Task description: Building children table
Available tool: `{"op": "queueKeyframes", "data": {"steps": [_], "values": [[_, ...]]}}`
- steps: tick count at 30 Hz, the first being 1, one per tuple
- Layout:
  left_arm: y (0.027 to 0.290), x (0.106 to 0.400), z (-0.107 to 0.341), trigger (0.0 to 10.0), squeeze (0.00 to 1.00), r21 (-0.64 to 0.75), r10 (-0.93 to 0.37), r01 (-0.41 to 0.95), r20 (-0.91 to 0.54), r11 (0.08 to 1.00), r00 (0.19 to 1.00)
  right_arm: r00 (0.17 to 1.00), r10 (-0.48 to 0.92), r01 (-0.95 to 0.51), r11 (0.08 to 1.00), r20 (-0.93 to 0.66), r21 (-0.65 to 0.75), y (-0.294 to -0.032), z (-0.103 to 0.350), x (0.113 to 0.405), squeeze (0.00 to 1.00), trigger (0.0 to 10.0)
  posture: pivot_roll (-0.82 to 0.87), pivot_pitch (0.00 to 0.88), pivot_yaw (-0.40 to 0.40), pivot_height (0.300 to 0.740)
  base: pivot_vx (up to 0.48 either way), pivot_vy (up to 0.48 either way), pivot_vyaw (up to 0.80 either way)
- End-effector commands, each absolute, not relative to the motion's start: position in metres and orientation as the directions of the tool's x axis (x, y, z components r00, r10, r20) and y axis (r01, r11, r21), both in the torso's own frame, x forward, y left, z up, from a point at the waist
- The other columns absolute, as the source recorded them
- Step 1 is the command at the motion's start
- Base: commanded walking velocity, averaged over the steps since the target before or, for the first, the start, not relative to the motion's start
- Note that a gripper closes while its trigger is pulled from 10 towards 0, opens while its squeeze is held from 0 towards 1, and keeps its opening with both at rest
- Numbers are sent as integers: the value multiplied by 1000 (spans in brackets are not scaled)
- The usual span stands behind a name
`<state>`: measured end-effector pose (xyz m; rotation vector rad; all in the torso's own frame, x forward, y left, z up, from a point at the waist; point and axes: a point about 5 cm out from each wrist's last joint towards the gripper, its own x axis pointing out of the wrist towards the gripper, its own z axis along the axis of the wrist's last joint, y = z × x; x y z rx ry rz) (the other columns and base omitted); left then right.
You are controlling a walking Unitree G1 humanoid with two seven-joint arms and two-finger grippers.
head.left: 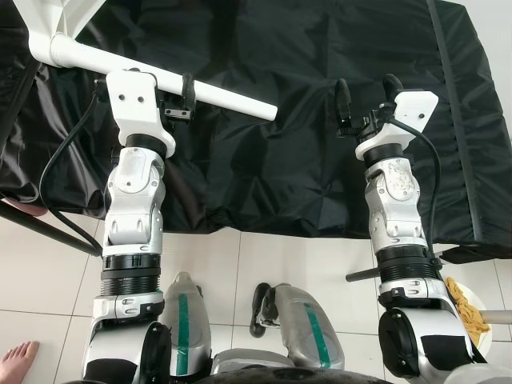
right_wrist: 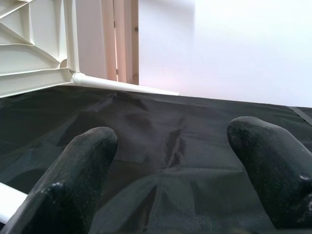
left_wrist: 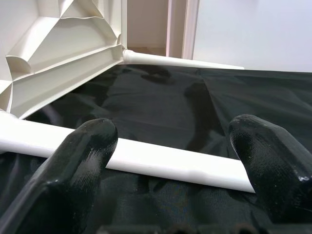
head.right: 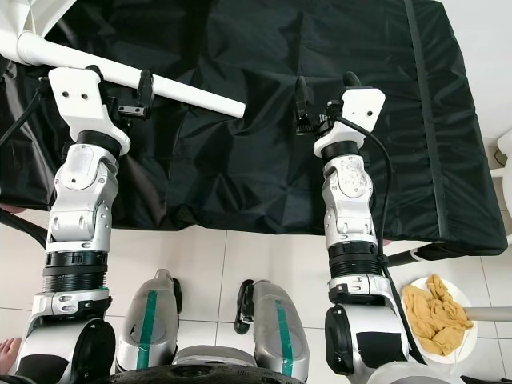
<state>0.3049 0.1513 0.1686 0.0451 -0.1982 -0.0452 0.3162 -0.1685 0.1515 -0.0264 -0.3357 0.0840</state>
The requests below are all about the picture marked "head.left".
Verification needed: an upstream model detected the white plastic table leg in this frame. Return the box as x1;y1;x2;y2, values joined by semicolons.
30;34;278;122

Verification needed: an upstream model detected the black cloth table cover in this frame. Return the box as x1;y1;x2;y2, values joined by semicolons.
0;0;512;265

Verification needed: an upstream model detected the red seat edge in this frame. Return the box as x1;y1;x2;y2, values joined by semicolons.
8;202;46;217

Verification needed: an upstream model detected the silver right robot leg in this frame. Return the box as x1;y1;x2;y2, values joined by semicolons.
250;282;346;371

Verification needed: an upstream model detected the silver robot leg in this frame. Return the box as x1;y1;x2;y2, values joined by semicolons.
250;282;346;371
156;272;213;377

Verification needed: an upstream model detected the silver left robot leg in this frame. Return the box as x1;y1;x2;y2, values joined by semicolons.
156;272;213;377

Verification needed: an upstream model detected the white plate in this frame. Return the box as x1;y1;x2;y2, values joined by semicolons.
446;278;493;361

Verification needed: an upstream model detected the black robot torso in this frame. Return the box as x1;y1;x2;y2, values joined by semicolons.
200;352;385;384

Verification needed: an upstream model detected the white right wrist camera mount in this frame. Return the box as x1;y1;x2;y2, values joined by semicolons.
354;90;439;163

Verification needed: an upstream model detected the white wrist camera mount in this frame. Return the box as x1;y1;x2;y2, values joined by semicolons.
354;90;439;163
106;70;177;159

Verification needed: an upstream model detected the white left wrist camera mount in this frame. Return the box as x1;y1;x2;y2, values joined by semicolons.
106;70;177;159

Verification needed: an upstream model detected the black metal frame bar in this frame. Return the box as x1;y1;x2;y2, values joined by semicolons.
0;200;101;257
346;244;512;282

